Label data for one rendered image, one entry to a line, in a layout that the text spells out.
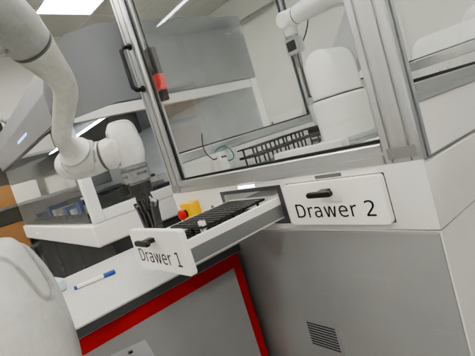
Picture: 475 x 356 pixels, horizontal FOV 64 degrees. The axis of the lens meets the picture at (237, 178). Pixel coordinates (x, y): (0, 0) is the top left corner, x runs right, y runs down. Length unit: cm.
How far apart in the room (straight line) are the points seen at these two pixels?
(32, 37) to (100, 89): 98
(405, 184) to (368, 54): 27
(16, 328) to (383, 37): 75
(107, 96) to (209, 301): 108
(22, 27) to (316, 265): 88
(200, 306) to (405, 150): 75
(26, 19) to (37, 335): 62
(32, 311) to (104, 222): 129
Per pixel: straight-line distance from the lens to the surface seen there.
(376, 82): 83
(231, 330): 131
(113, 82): 192
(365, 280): 101
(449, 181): 90
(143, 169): 128
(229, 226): 97
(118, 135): 127
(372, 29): 83
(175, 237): 89
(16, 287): 53
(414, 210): 86
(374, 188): 86
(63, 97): 107
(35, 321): 54
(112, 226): 181
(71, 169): 131
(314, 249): 106
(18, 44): 93
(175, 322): 119
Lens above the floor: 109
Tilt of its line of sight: 6 degrees down
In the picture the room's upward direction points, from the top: 17 degrees counter-clockwise
